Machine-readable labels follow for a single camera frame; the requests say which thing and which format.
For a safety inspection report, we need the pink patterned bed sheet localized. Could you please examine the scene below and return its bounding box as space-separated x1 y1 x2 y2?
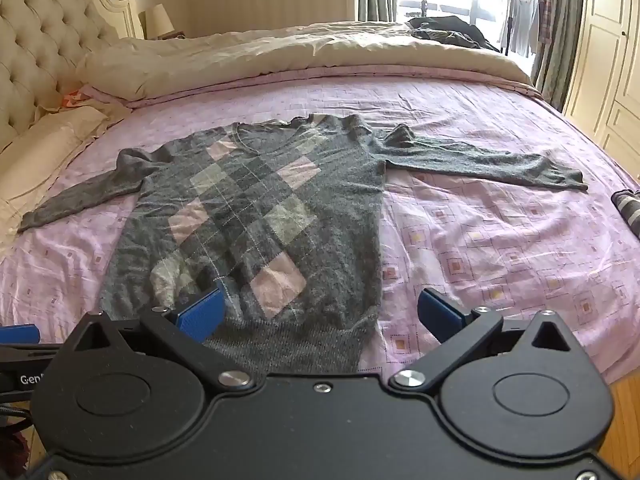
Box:
0 62 640 386

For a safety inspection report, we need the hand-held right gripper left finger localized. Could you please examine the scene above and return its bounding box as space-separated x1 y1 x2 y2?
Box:
65 282 256 391

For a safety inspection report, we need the clothes rack with hanging clothes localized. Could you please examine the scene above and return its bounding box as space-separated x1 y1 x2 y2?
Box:
475 0 555 58

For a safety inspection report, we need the cream tufted headboard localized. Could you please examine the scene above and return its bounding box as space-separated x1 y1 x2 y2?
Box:
0 0 146 137

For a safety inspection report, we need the dark clothes pile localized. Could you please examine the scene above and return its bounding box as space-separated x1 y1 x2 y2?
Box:
407 16 502 52

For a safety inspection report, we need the cream pillow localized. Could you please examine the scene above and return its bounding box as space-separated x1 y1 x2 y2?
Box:
0 105 112 221

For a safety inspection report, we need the grey argyle sweater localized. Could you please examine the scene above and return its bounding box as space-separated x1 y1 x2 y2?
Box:
17 114 590 376

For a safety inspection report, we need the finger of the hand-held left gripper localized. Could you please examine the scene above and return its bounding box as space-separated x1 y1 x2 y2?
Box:
0 325 41 346

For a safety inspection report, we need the orange pink cloth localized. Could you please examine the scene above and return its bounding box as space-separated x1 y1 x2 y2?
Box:
59 87 95 110

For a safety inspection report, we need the striped grey cloth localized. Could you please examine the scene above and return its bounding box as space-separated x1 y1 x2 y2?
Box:
611 190 640 239

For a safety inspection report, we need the white wardrobe door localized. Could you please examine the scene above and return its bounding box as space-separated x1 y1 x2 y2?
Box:
562 0 640 181

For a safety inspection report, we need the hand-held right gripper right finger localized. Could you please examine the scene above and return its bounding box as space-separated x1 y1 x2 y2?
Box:
387 287 576 391

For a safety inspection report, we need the beige duvet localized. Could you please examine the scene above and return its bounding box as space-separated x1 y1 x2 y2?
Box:
75 21 533 102

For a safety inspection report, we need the bedside lamp with beige shade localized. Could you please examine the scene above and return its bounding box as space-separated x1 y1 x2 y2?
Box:
145 4 177 40

